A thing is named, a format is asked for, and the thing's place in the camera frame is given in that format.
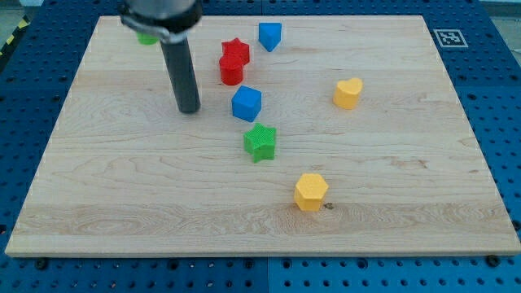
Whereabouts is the light wooden board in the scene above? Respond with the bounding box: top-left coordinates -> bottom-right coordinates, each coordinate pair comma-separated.
6,15 -> 520,258

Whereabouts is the red cylinder block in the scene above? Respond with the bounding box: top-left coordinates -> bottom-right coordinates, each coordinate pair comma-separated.
219,55 -> 243,85

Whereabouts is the blue cube block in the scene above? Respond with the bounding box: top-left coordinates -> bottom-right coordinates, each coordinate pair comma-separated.
231,85 -> 262,122

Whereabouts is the green star block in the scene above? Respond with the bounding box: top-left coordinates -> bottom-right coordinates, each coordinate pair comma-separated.
243,123 -> 277,163

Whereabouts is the blue triangle block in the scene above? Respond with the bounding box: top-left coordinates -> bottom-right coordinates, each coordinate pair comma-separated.
258,23 -> 282,52

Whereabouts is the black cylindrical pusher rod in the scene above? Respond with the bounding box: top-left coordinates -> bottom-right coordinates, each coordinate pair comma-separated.
161,38 -> 200,114

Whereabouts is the red star block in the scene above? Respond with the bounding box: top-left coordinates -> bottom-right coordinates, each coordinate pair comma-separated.
221,37 -> 250,65

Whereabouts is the yellow hexagon block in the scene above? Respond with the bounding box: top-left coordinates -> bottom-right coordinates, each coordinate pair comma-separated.
294,173 -> 329,212

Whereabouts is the yellow heart block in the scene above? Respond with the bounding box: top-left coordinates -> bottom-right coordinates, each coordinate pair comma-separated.
333,77 -> 363,110

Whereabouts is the green block behind arm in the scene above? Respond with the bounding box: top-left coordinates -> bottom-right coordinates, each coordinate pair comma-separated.
136,33 -> 159,46

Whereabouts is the white fiducial marker tag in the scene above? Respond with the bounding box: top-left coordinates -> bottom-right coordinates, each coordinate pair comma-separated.
433,28 -> 468,48

